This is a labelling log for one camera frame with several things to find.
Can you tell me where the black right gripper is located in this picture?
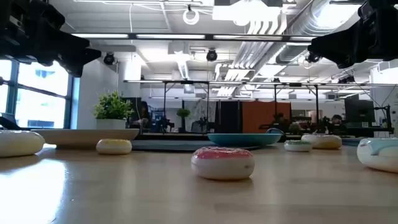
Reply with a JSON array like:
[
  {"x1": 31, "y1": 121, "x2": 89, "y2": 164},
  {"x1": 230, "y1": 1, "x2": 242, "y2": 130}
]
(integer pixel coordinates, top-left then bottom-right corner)
[{"x1": 307, "y1": 0, "x2": 398, "y2": 70}]

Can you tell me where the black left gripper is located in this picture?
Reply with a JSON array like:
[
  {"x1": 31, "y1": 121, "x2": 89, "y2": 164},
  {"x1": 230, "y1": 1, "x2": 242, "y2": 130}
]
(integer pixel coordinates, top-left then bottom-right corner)
[{"x1": 0, "y1": 0, "x2": 102, "y2": 78}]

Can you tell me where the small yellow iced donut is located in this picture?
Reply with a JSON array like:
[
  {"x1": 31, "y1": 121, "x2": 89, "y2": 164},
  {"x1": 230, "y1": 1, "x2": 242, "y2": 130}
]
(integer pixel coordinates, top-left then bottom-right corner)
[
  {"x1": 95, "y1": 138, "x2": 133, "y2": 156},
  {"x1": 300, "y1": 134, "x2": 343, "y2": 150}
]

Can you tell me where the small green iced donut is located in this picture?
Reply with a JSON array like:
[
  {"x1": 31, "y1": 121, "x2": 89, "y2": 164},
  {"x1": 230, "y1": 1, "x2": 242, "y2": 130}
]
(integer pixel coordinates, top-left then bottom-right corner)
[{"x1": 283, "y1": 139, "x2": 313, "y2": 153}]

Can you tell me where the large white glazed donut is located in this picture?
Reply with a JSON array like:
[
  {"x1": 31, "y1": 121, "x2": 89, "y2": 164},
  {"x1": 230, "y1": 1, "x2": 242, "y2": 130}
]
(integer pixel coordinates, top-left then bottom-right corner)
[{"x1": 0, "y1": 129, "x2": 46, "y2": 158}]

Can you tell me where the small pink sprinkled donut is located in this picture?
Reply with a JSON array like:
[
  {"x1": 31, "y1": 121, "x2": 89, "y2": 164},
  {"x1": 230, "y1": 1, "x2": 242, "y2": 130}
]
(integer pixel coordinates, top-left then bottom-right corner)
[{"x1": 190, "y1": 146, "x2": 256, "y2": 182}]

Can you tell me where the black computer monitor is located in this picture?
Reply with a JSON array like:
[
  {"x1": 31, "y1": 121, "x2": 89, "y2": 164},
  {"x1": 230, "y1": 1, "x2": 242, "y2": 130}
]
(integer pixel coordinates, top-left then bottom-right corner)
[{"x1": 344, "y1": 98, "x2": 376, "y2": 124}]

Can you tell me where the large office window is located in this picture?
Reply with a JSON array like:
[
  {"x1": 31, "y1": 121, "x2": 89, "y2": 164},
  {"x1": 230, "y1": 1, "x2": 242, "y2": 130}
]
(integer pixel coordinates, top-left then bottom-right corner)
[{"x1": 0, "y1": 58, "x2": 77, "y2": 130}]

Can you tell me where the green plant in white pot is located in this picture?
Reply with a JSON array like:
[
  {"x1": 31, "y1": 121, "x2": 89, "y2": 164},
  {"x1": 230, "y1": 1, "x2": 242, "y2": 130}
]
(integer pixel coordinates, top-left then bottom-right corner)
[{"x1": 93, "y1": 90, "x2": 136, "y2": 131}]

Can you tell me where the person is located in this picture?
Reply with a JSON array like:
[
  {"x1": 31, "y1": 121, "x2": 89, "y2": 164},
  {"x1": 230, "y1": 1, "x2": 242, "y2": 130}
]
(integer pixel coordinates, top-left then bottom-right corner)
[
  {"x1": 272, "y1": 112, "x2": 292, "y2": 133},
  {"x1": 136, "y1": 101, "x2": 153, "y2": 130},
  {"x1": 328, "y1": 114, "x2": 348, "y2": 134}
]

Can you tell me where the beige round plate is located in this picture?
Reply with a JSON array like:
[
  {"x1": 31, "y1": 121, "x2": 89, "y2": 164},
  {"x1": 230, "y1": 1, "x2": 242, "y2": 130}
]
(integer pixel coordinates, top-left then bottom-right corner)
[{"x1": 30, "y1": 128, "x2": 141, "y2": 150}]

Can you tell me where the black angled object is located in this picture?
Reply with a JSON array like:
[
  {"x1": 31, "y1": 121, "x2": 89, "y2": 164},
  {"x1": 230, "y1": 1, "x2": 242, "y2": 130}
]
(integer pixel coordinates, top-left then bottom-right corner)
[{"x1": 0, "y1": 112, "x2": 32, "y2": 131}]

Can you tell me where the overhead LED light bar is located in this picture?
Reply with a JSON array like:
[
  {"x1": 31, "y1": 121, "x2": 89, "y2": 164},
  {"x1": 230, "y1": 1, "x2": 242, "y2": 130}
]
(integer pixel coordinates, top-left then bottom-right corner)
[{"x1": 70, "y1": 32, "x2": 318, "y2": 44}]

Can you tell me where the small background plant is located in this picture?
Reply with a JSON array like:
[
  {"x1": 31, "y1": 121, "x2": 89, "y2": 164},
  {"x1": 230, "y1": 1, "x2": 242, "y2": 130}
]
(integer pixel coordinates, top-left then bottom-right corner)
[{"x1": 176, "y1": 108, "x2": 192, "y2": 133}]

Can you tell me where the dark round woven placemat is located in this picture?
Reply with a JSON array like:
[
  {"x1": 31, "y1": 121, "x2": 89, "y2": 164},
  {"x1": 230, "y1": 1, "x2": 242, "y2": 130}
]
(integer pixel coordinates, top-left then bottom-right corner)
[{"x1": 130, "y1": 139, "x2": 262, "y2": 153}]

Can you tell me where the black cabinet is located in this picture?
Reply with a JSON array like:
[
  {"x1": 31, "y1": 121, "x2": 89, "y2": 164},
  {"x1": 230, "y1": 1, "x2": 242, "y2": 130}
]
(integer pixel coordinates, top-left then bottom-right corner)
[{"x1": 214, "y1": 100, "x2": 243, "y2": 134}]

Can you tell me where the teal round plate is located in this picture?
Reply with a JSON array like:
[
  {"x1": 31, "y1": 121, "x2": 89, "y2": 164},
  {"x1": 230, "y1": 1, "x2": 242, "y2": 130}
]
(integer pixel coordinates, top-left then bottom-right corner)
[{"x1": 206, "y1": 133, "x2": 283, "y2": 148}]

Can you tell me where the orange partition wall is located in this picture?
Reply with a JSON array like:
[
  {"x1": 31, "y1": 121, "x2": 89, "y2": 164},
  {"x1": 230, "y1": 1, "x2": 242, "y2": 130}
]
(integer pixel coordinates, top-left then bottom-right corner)
[{"x1": 241, "y1": 101, "x2": 292, "y2": 134}]

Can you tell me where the black background rig frame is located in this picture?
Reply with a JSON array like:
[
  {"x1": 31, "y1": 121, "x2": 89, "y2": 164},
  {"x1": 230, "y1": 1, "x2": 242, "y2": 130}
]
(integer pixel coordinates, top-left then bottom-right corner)
[{"x1": 161, "y1": 79, "x2": 321, "y2": 134}]

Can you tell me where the white hanging ring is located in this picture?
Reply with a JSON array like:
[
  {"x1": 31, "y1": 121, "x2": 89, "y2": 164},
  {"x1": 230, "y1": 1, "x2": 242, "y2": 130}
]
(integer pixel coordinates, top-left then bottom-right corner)
[{"x1": 182, "y1": 8, "x2": 200, "y2": 26}]

